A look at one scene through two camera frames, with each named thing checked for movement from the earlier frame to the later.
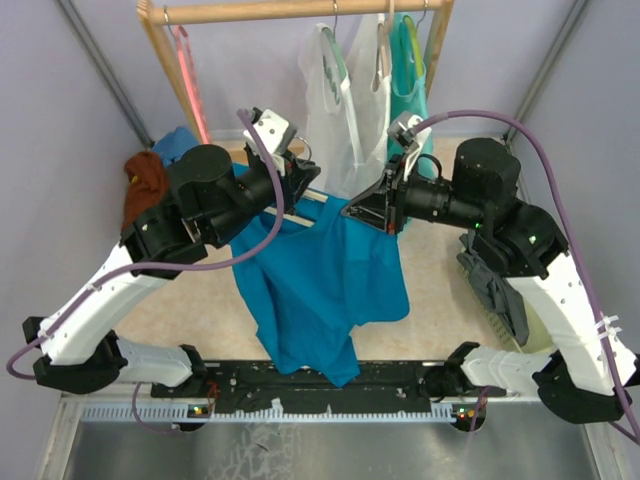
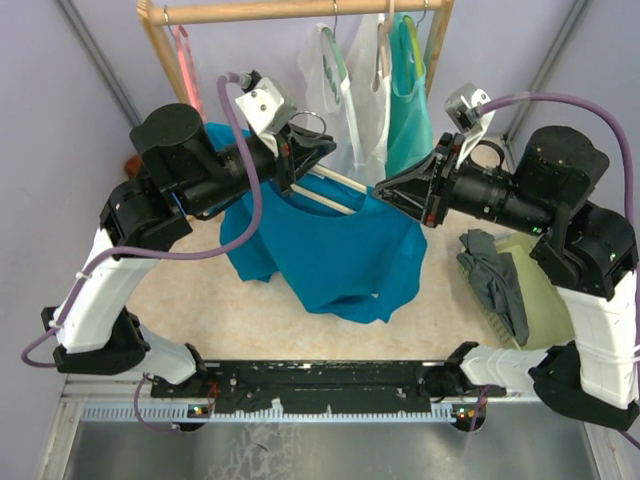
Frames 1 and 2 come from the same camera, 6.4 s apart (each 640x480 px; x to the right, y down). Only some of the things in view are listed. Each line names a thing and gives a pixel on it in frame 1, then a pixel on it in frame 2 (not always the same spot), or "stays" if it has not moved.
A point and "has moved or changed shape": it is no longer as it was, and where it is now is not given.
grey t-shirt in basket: x=493 y=283 stays
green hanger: x=332 y=39 stays
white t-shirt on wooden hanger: x=368 y=109 stays
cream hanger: x=309 y=193 to x=325 y=173
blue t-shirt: x=315 y=285 has moved or changed shape
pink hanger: x=192 y=78 stays
